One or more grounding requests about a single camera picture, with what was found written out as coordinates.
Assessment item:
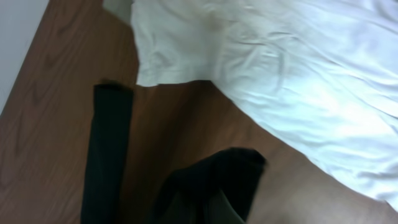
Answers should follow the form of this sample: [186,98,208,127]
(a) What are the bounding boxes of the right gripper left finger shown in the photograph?
[155,192,207,224]

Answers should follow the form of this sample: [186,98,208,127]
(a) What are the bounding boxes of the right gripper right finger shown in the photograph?
[206,188,246,224]

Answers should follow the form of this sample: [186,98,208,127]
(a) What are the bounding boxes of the black leggings with red waistband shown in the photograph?
[80,82,266,223]

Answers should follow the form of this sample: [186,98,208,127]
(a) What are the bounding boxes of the crumpled white shirt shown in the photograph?
[131,0,397,207]

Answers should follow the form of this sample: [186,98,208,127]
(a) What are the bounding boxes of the grey cloth piece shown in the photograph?
[102,0,134,26]

